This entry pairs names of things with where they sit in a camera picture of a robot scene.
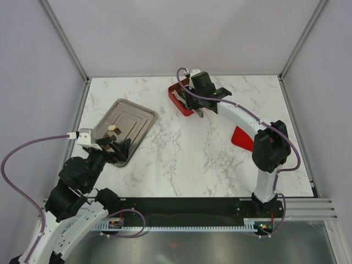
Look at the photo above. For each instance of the red chocolate box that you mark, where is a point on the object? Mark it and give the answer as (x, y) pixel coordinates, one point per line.
(180, 91)

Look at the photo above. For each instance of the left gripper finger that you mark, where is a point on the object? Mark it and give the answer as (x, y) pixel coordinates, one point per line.
(123, 150)
(106, 145)

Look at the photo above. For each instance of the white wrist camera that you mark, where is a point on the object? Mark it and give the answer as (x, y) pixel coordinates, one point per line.
(85, 137)
(190, 73)

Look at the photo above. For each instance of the red box lid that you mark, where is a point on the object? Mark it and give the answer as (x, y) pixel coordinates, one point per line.
(241, 139)

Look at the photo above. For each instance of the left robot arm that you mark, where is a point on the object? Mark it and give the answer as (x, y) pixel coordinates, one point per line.
(54, 241)

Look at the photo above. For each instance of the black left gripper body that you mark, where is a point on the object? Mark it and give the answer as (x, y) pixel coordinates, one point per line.
(99, 158)

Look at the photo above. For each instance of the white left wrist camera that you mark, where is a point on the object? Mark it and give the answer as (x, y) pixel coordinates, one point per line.
(85, 137)

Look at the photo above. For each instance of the stainless steel tongs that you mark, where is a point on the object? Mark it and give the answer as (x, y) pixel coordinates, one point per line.
(182, 101)

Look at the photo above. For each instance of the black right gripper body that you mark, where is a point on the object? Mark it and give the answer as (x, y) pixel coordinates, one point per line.
(193, 102)

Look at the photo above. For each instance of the aluminium frame rail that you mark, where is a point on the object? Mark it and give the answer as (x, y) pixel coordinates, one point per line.
(310, 209)

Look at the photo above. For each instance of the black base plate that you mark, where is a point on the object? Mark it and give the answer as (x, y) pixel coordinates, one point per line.
(200, 211)

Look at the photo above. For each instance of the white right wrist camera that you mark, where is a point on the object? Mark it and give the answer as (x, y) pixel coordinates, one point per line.
(190, 73)

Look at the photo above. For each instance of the stainless steel tray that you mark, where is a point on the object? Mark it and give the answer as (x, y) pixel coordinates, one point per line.
(131, 120)

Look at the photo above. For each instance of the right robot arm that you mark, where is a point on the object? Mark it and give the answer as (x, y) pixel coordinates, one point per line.
(270, 147)

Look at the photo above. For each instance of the white cable duct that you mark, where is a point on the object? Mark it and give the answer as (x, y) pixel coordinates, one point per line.
(247, 226)

